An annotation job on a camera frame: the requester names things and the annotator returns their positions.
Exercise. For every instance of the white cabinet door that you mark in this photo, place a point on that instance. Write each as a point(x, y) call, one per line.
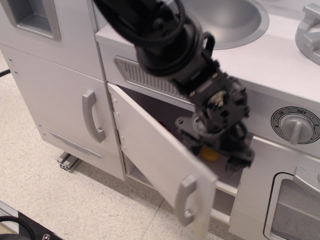
point(163, 159)

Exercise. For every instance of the silver fridge emblem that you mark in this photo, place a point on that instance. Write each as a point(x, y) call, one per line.
point(76, 145)

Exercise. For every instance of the white toy kitchen unit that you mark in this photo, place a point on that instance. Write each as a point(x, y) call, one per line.
point(89, 203)

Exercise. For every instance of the grey cabinet door handle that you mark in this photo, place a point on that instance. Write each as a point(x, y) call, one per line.
point(185, 189)

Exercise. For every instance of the white oven door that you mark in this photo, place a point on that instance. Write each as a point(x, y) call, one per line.
point(293, 212)

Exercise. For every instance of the silver sink bowl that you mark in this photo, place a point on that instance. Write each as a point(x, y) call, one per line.
point(233, 23)

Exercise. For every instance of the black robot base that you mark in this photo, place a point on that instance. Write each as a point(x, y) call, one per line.
point(26, 232)

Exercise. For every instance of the grey timer knob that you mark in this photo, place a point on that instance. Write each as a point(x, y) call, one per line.
point(296, 125)

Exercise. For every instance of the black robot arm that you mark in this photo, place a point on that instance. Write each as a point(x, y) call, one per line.
point(172, 45)

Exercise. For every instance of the white fridge lower door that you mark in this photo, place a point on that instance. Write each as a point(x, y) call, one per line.
point(53, 95)

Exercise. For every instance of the grey fridge door handle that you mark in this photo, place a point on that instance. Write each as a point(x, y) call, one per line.
point(88, 102)

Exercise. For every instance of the grey oven door handle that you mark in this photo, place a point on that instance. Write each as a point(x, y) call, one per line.
point(307, 179)

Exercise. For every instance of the grey vent grille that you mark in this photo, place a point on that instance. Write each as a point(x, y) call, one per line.
point(133, 74)

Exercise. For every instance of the yellow object in cabinet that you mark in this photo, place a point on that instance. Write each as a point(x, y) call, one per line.
point(209, 154)

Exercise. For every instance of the grey recessed dispenser panel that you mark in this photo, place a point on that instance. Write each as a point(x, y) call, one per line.
point(38, 17)

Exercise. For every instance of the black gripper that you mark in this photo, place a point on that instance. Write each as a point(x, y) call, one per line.
point(221, 103)

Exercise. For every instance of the aluminium extrusion bar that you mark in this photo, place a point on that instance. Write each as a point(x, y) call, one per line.
point(68, 162)

